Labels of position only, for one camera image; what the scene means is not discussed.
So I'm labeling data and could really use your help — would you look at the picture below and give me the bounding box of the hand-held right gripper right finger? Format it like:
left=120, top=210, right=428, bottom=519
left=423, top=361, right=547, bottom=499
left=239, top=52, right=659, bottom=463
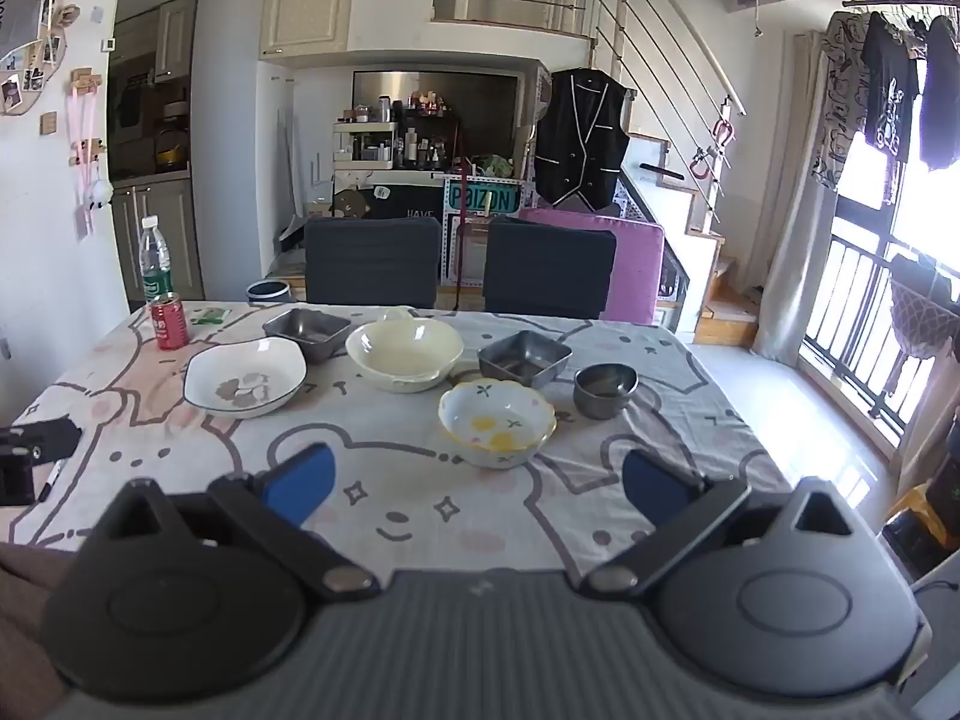
left=582, top=448, right=857, bottom=599

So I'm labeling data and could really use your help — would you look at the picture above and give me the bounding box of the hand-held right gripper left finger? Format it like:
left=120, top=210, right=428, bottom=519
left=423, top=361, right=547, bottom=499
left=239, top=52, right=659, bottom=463
left=105, top=441, right=380, bottom=604

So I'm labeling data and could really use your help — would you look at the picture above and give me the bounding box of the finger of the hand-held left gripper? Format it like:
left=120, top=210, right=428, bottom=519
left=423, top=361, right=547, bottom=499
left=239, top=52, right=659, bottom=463
left=0, top=422, right=83, bottom=509

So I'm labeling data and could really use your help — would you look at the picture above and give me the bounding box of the round steel bowl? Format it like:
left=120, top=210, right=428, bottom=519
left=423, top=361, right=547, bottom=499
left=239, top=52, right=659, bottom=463
left=574, top=363, right=641, bottom=421

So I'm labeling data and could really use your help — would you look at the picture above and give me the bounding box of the yellow-rimmed floral bowl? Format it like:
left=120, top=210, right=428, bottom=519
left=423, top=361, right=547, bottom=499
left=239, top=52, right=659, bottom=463
left=439, top=379, right=558, bottom=470

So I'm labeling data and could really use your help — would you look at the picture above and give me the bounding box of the white plate with flower print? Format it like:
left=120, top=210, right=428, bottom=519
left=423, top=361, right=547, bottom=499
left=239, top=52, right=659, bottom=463
left=183, top=337, right=309, bottom=421

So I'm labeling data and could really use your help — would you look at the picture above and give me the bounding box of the square steel bowl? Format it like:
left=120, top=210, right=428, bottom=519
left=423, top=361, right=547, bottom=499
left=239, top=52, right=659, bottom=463
left=477, top=330, right=574, bottom=390
left=262, top=307, right=353, bottom=365

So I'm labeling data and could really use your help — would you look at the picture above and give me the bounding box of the red drink can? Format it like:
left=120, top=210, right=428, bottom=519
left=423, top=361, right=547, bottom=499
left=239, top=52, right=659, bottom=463
left=150, top=292, right=189, bottom=352

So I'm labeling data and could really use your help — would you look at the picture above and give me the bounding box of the person's brown clothing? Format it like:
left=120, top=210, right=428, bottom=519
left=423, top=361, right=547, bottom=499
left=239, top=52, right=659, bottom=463
left=0, top=538, right=77, bottom=720

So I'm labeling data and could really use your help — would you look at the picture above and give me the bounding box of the clear water bottle green label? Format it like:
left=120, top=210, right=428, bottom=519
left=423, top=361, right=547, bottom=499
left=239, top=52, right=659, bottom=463
left=139, top=215, right=170, bottom=302

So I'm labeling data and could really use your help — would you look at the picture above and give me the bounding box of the grey kitchen base cabinet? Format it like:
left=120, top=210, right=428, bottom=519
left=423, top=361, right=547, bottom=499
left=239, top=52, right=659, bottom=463
left=110, top=175, right=206, bottom=310

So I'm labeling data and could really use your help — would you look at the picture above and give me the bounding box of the dark fabric chair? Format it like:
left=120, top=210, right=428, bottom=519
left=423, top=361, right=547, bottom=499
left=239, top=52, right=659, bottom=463
left=303, top=217, right=443, bottom=310
left=483, top=215, right=618, bottom=320

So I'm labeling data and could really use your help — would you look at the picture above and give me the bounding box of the wooden staircase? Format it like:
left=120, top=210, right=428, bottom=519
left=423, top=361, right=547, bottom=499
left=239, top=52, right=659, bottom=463
left=621, top=127, right=760, bottom=350

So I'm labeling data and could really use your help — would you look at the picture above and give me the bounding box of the yellow stool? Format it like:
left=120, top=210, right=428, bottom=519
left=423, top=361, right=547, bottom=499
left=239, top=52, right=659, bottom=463
left=883, top=481, right=940, bottom=550

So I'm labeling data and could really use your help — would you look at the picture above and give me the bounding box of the black balcony railing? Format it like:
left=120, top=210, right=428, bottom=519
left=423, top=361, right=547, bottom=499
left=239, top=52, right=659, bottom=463
left=801, top=195, right=960, bottom=458

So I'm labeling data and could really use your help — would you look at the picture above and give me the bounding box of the black letter board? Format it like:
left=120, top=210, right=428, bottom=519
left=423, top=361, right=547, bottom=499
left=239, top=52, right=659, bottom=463
left=365, top=181, right=445, bottom=222

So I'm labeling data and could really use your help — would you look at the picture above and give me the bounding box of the beige curtain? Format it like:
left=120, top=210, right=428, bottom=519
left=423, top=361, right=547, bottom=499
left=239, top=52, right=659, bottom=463
left=752, top=28, right=839, bottom=370

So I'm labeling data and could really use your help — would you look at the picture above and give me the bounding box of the teal sign plate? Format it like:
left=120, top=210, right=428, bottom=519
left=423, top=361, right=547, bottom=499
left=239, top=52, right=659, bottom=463
left=446, top=178, right=521, bottom=215

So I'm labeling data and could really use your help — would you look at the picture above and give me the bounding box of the white shelf rack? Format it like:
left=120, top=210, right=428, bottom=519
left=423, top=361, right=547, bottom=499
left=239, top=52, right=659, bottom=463
left=331, top=120, right=399, bottom=171

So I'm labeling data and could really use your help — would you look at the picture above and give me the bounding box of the black vest with white trim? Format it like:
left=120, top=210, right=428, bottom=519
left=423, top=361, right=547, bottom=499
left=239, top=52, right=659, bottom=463
left=533, top=67, right=638, bottom=212

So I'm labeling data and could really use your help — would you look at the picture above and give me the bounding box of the patterned hanging garment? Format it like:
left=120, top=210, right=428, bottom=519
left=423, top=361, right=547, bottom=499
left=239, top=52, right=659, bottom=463
left=812, top=10, right=872, bottom=192

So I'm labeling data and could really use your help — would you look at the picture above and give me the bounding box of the black hanging t-shirt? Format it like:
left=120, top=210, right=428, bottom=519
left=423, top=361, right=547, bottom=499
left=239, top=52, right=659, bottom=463
left=859, top=10, right=921, bottom=160

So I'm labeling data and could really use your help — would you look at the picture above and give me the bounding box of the dark hanging garment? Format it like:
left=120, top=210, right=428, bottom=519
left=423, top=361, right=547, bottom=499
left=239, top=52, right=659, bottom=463
left=918, top=13, right=960, bottom=173

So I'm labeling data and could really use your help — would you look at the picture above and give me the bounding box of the cream bowl with handles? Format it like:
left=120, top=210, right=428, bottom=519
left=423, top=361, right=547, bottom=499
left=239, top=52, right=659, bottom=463
left=344, top=307, right=467, bottom=395

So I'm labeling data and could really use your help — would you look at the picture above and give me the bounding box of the pink hanging wall ornament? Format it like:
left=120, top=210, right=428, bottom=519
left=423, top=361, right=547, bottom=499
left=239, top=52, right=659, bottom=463
left=69, top=66, right=115, bottom=237

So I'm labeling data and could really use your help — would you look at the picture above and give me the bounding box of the wall photo collage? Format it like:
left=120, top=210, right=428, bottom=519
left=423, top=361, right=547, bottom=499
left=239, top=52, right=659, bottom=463
left=0, top=0, right=77, bottom=118

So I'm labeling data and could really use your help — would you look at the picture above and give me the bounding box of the cream wall cabinet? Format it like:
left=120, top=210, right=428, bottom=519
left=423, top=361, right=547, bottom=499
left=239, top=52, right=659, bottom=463
left=259, top=0, right=358, bottom=62

